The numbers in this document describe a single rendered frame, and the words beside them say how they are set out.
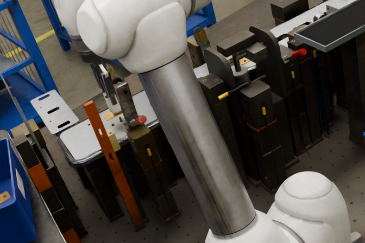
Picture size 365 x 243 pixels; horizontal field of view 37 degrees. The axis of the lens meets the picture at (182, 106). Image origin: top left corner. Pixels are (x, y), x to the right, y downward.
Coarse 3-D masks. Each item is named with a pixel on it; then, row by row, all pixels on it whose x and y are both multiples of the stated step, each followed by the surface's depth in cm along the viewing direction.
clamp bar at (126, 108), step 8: (112, 80) 154; (120, 80) 154; (120, 88) 151; (128, 88) 153; (120, 96) 152; (128, 96) 154; (120, 104) 156; (128, 104) 156; (128, 112) 157; (136, 112) 159; (128, 120) 159
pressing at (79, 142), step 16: (304, 16) 203; (272, 32) 199; (240, 64) 186; (144, 96) 185; (144, 112) 177; (80, 128) 179; (112, 128) 174; (64, 144) 174; (80, 144) 171; (96, 144) 169; (80, 160) 164
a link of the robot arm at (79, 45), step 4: (72, 36) 155; (76, 36) 155; (80, 36) 154; (72, 40) 157; (76, 40) 155; (80, 40) 155; (76, 44) 157; (80, 44) 156; (84, 44) 156; (76, 48) 158; (80, 48) 157; (84, 48) 156; (88, 48) 156
